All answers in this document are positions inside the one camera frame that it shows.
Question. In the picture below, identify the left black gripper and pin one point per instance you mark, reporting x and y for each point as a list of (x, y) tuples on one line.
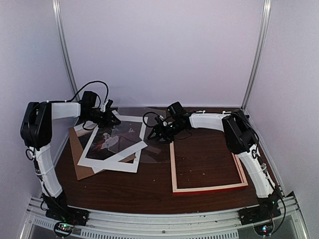
[(109, 117)]

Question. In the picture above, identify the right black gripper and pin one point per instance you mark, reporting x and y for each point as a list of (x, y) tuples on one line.
[(164, 134)]

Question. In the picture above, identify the clear acrylic sheet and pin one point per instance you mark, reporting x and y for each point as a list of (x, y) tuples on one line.
[(155, 152)]

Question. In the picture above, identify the red wooden picture frame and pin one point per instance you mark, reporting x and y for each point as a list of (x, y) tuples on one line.
[(202, 190)]

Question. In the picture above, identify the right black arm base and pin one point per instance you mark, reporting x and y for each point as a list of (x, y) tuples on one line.
[(266, 209)]

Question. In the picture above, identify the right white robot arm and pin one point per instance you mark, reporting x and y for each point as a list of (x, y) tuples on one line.
[(241, 140)]

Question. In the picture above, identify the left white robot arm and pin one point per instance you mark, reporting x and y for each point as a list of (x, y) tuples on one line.
[(36, 132)]

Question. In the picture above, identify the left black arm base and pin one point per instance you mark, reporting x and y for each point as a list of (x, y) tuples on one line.
[(58, 209)]

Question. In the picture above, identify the canyon woman photo print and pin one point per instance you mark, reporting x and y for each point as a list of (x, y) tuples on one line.
[(111, 144)]

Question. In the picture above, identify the left circuit board with leds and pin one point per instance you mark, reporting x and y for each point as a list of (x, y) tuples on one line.
[(62, 229)]

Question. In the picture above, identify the circuit board with leds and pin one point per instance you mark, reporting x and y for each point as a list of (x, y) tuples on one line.
[(62, 229), (263, 229)]

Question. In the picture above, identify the right circuit board with leds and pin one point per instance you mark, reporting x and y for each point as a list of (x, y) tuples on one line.
[(263, 229)]

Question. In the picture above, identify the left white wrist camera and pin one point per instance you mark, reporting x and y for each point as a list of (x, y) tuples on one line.
[(106, 105)]

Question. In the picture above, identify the front aluminium rail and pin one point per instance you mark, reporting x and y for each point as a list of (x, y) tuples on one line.
[(198, 216)]

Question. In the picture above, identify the left aluminium corner post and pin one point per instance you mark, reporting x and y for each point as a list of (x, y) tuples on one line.
[(63, 43)]

